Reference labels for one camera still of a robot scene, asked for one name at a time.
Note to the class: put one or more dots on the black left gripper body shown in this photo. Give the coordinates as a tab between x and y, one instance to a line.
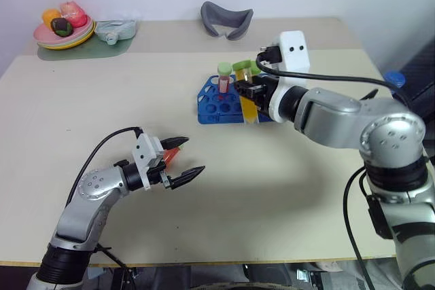
159	175

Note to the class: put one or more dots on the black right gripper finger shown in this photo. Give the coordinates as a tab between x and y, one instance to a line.
245	89

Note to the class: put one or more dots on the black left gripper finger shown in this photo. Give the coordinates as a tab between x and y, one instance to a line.
176	142
188	176

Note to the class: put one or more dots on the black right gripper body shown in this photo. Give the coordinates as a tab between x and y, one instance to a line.
265	94

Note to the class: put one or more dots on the yellow test tube green cap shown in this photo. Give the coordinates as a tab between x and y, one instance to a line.
248	110

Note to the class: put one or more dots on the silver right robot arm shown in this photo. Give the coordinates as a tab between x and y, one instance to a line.
343	117

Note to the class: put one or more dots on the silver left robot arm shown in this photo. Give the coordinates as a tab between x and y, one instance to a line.
85	208

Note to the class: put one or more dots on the orange test tube green cap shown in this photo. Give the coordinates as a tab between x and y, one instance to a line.
171	155

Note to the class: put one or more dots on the red test tube green cap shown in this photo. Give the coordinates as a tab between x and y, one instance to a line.
224	81

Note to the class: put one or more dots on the blue test tube rack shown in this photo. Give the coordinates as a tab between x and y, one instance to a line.
217	108

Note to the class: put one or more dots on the grey curved foam cushion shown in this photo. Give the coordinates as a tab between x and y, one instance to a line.
226	21

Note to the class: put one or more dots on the green placemat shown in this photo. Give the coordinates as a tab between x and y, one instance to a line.
108	49

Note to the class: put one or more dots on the pale green pouch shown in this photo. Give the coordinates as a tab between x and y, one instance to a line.
117	29

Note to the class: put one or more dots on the blue bottle cap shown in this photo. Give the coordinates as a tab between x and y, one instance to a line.
395	78

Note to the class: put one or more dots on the stack of coloured plates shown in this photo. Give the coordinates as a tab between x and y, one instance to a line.
83	38

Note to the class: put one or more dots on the yellow plate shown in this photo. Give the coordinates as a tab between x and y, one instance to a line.
73	45

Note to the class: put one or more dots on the black carbon pattern object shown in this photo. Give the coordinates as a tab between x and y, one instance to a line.
419	76

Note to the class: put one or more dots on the brown and green toy food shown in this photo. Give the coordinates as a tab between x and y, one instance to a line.
62	27

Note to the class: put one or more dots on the pink toy cake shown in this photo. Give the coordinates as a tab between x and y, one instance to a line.
74	14

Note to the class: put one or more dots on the pink plate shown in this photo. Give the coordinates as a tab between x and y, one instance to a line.
46	33

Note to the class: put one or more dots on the orange toy fruit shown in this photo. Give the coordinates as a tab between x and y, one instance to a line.
50	15

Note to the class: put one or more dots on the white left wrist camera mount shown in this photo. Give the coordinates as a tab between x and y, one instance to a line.
144	149

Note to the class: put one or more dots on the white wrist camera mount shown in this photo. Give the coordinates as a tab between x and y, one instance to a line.
294	49
144	149

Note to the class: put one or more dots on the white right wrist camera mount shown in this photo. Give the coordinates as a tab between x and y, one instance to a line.
294	49

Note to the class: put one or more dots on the metal bracket under table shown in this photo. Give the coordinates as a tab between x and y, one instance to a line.
308	276

